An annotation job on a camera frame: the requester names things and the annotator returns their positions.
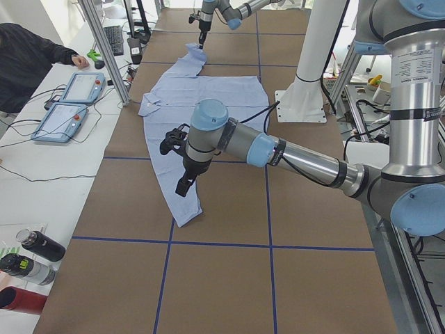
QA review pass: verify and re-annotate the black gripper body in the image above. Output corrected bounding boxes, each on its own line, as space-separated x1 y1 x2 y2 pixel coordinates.
182 156 210 179
199 19 211 33

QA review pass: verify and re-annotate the light blue striped shirt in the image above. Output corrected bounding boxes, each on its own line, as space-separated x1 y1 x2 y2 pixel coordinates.
138 43 269 227

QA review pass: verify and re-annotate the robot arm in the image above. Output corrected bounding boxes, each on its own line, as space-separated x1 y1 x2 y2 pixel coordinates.
189 0 277 49
174 1 444 236

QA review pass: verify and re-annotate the person's hand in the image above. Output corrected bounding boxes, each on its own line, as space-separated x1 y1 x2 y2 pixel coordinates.
72 55 90 70

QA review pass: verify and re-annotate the black keyboard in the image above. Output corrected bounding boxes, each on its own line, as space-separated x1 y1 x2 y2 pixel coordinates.
103 25 124 56

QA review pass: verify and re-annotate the green plastic object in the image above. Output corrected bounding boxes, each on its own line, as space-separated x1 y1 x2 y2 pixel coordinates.
87 49 100 62

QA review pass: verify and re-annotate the upper blue teach pendant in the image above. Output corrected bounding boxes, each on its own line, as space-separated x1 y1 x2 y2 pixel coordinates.
59 72 106 104

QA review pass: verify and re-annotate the blue teach pendant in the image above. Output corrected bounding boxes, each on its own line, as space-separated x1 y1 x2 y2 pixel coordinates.
31 102 88 144
59 72 106 104

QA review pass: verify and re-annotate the lower blue teach pendant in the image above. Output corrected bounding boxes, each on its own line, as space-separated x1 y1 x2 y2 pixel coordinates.
31 102 88 144

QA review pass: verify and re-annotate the black water bottle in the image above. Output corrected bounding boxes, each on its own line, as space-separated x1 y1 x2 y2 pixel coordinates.
16 229 66 262

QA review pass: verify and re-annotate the yellow banana toy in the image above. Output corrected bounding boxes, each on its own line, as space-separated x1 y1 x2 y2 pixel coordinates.
368 74 382 87

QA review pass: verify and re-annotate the person in black jacket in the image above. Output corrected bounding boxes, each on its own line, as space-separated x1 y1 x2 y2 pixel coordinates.
1 23 81 114

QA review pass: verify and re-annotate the red bottle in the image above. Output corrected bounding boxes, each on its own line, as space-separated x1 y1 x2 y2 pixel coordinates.
1 286 47 315

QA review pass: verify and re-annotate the aluminium frame post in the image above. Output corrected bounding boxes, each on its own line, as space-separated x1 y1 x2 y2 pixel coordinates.
79 0 130 106

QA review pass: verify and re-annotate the white central pedestal column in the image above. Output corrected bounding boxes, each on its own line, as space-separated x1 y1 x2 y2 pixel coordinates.
275 0 349 123

